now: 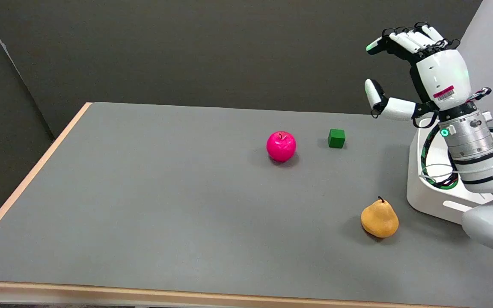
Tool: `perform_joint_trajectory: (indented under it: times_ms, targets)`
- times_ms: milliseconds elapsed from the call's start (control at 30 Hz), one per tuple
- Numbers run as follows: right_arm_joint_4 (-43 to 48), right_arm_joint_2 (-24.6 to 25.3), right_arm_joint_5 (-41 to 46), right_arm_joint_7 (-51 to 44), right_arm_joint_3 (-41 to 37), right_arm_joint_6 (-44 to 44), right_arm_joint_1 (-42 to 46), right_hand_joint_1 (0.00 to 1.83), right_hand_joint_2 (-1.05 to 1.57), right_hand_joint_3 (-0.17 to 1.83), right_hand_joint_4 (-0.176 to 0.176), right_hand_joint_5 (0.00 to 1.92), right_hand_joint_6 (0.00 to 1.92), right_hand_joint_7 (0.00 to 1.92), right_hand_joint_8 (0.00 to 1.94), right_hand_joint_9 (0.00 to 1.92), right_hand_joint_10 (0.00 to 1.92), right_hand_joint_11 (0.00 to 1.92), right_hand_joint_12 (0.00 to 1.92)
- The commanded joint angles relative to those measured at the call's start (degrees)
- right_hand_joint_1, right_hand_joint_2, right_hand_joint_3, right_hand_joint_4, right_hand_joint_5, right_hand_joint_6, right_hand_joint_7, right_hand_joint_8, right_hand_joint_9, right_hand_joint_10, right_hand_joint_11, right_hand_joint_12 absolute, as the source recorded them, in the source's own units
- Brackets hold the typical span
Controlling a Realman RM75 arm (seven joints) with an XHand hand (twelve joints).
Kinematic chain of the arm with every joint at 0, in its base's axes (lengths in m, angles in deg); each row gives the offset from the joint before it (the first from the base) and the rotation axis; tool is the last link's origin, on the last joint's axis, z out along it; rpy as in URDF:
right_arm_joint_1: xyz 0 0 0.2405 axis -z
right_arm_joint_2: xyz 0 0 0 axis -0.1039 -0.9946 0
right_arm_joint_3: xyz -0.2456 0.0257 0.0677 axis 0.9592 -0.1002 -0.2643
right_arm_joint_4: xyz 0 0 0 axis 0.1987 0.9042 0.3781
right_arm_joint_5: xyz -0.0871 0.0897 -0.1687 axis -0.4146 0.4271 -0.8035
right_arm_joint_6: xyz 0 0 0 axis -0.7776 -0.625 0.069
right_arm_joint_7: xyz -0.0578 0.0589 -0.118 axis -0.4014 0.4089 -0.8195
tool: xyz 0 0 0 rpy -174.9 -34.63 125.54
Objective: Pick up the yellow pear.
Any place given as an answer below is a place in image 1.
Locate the yellow pear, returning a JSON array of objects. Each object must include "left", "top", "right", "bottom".
[{"left": 361, "top": 196, "right": 399, "bottom": 239}]

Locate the white plastic bin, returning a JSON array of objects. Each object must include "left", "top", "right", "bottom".
[{"left": 407, "top": 116, "right": 493, "bottom": 225}]

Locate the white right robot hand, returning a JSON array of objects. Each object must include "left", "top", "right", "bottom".
[{"left": 365, "top": 22, "right": 492, "bottom": 122}]

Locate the pink apple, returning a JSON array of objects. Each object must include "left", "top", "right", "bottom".
[{"left": 266, "top": 131, "right": 297, "bottom": 163}]

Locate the green cube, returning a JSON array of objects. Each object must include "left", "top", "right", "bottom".
[{"left": 328, "top": 129, "right": 346, "bottom": 149}]

